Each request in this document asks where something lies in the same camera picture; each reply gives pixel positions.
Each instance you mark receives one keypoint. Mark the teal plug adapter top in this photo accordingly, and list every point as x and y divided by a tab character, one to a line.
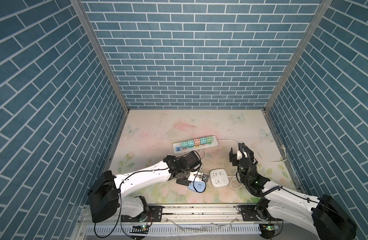
184	145

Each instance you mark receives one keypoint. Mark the pink plug adapter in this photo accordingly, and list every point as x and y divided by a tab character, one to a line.
197	142

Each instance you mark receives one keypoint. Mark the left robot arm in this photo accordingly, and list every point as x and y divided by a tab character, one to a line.
111	192

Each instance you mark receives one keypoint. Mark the white square power socket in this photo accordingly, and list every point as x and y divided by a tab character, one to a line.
219	178

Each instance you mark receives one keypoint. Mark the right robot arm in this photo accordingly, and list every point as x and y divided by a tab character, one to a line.
322	216

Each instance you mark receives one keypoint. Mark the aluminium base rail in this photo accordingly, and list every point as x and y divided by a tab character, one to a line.
192	222

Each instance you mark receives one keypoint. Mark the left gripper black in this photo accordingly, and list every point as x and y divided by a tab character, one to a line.
184	182

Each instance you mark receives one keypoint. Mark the green plug adapter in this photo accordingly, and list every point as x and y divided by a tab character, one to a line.
210	139

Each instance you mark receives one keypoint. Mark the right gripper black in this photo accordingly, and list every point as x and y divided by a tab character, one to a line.
233	158

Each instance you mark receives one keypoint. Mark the teal plug adapter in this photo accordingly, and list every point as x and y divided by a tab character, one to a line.
184	145
191	143
203	141

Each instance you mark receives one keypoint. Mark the blue square power socket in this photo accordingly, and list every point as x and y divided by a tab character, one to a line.
198	187

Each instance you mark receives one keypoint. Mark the white long power strip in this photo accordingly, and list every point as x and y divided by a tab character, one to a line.
178	150

